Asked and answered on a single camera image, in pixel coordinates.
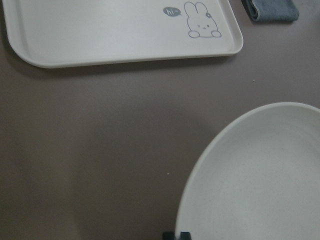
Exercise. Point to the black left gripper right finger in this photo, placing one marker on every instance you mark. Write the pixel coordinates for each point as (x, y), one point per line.
(184, 235)

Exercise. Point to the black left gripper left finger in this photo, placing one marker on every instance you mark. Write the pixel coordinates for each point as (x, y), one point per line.
(168, 235)

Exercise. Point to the cream shallow plate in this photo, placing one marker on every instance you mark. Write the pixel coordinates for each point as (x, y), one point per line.
(259, 179)

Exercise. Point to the cream rabbit tray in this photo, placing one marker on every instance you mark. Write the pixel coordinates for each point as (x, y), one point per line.
(69, 33)

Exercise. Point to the grey folded cloth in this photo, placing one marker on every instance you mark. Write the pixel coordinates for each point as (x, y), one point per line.
(272, 10)

